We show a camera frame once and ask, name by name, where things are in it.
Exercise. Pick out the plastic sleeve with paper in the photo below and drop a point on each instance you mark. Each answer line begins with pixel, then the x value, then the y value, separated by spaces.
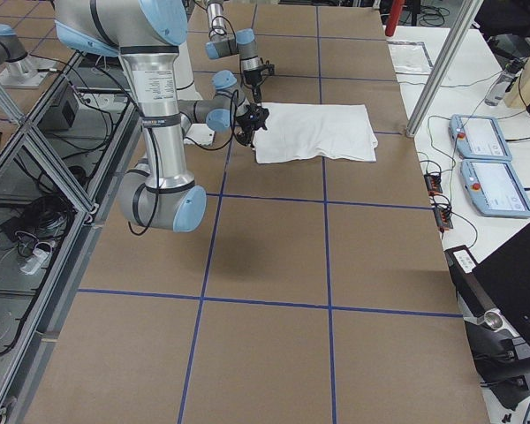
pixel 410 57

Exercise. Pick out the white power strip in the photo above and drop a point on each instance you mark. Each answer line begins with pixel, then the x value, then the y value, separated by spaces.
pixel 36 260

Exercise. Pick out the black monitor on stand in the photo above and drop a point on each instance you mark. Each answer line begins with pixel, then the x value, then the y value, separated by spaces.
pixel 496 292

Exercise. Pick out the red object at corner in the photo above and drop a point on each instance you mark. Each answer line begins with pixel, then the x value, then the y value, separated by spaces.
pixel 394 17

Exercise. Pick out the white long-sleeve printed shirt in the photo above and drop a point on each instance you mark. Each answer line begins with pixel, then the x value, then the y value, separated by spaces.
pixel 298 131

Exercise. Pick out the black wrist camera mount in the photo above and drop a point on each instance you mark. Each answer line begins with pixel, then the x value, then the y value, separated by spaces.
pixel 267 69

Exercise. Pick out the usb hub with orange ports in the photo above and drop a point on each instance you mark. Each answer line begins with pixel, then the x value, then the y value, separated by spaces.
pixel 433 183

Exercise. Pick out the blue teach pendant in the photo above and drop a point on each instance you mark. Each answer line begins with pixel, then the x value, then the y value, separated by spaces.
pixel 479 137
pixel 494 189

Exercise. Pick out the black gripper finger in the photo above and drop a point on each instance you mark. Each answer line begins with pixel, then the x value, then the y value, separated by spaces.
pixel 256 92

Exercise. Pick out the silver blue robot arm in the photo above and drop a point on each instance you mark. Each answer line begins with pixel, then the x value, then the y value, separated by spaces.
pixel 224 41
pixel 147 37

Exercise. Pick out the lower blue teach pendant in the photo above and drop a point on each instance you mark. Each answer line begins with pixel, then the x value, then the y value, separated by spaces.
pixel 494 189

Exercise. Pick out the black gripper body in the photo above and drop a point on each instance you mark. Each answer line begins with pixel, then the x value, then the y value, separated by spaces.
pixel 253 80
pixel 249 118

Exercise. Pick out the upper blue teach pendant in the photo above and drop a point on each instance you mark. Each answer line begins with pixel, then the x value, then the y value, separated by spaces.
pixel 479 137

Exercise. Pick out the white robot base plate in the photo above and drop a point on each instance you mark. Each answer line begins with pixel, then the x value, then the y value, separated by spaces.
pixel 201 134

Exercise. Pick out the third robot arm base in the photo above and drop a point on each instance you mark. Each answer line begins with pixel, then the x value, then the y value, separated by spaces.
pixel 21 69

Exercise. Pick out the clear water bottle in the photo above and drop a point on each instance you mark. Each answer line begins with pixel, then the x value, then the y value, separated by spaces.
pixel 497 92

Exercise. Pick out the aluminium frame post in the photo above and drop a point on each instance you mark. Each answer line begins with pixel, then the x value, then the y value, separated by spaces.
pixel 449 50

